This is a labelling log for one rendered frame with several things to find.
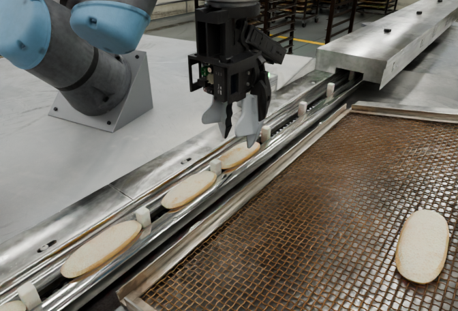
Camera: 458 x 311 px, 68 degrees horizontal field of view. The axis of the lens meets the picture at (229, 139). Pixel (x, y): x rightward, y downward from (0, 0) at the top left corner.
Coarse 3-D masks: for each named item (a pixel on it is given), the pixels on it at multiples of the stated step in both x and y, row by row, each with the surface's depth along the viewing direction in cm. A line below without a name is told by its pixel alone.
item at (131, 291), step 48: (336, 144) 51; (384, 144) 49; (432, 144) 47; (240, 192) 40; (288, 192) 41; (384, 192) 38; (192, 240) 35; (240, 240) 34; (336, 240) 32; (384, 240) 32; (144, 288) 30; (288, 288) 28
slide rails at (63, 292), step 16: (336, 80) 87; (352, 80) 87; (288, 112) 71; (272, 128) 65; (288, 128) 65; (224, 176) 51; (160, 192) 48; (176, 208) 45; (112, 224) 42; (160, 224) 42; (64, 256) 38; (112, 256) 38; (48, 272) 36; (96, 272) 36; (16, 288) 35; (64, 288) 35; (0, 304) 33; (48, 304) 33
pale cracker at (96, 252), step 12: (108, 228) 41; (120, 228) 41; (132, 228) 41; (96, 240) 39; (108, 240) 39; (120, 240) 39; (132, 240) 40; (84, 252) 37; (96, 252) 37; (108, 252) 38; (72, 264) 36; (84, 264) 36; (96, 264) 37; (72, 276) 35
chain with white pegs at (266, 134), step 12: (360, 72) 96; (324, 96) 81; (300, 108) 71; (264, 132) 61; (276, 132) 66; (216, 168) 51; (144, 216) 42; (156, 216) 45; (24, 288) 32; (24, 300) 32; (36, 300) 33
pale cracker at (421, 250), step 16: (416, 224) 31; (432, 224) 31; (400, 240) 30; (416, 240) 30; (432, 240) 29; (448, 240) 30; (400, 256) 29; (416, 256) 28; (432, 256) 28; (400, 272) 28; (416, 272) 27; (432, 272) 27
